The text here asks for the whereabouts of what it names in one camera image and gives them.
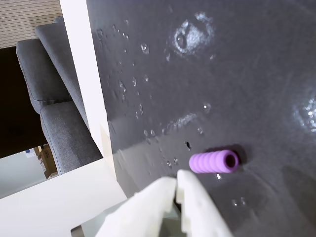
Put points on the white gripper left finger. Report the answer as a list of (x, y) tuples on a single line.
[(145, 205)]

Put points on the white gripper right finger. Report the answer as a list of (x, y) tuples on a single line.
[(197, 207)]

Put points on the purple ribbed pen grip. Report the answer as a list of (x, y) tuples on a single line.
[(209, 161)]

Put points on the brown cardboard box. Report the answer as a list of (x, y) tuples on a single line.
[(49, 160)]

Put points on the grey fabric chair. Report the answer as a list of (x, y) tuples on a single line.
[(56, 54), (61, 133)]

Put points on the dark grey table mat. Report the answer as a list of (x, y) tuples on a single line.
[(247, 86)]

